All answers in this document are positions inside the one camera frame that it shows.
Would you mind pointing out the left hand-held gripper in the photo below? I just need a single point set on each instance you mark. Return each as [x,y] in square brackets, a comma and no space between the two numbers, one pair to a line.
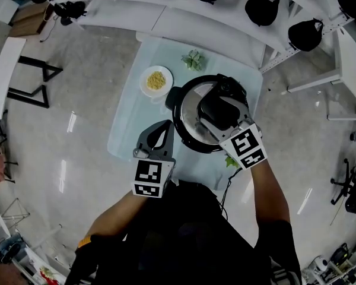
[148,174]

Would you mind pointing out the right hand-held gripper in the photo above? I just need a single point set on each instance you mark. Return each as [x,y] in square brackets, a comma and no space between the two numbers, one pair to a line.
[246,147]

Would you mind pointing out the black steel pressure cooker lid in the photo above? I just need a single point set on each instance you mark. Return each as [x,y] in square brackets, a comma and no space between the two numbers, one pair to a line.
[190,114]

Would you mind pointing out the person's right forearm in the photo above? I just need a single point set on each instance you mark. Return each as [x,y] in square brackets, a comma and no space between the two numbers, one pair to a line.
[268,194]

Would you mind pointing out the person's left forearm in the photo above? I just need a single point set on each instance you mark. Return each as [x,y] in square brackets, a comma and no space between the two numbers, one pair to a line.
[118,215]

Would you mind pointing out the small light blue table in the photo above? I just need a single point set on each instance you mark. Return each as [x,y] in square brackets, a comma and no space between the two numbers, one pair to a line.
[130,129]

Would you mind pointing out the green leafy sprig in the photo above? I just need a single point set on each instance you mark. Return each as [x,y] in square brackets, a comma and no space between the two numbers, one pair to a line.
[230,161]

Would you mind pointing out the white round plate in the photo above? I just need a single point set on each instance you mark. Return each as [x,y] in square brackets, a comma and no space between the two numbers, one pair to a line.
[144,86]

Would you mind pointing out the yellow corn kernels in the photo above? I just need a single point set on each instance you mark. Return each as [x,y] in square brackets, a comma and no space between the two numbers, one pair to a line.
[156,80]

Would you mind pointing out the small potted succulent plant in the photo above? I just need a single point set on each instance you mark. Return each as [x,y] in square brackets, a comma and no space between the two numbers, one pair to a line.
[193,60]

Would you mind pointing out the person's black-clothed body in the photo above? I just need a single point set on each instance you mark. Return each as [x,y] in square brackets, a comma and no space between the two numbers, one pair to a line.
[181,233]

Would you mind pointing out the rows of black hanging bags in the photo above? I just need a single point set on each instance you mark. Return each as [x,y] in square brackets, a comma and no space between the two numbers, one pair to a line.
[262,7]

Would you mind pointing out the white table with white legs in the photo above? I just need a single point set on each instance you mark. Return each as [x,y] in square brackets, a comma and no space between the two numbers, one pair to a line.
[353,70]

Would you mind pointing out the white desk with black legs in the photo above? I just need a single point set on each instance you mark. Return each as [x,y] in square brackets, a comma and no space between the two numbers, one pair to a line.
[3,70]

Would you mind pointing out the white round robot device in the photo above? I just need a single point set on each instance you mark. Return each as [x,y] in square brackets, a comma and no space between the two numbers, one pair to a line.
[319,264]

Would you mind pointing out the red artificial flowers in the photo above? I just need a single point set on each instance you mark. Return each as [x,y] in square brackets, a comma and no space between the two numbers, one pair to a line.
[48,275]

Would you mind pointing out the white cluttered equipment shelf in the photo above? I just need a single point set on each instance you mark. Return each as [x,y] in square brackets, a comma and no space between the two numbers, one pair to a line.
[344,269]

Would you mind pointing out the small grey gripper camera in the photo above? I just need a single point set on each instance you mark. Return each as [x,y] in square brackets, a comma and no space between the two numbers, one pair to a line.
[139,152]

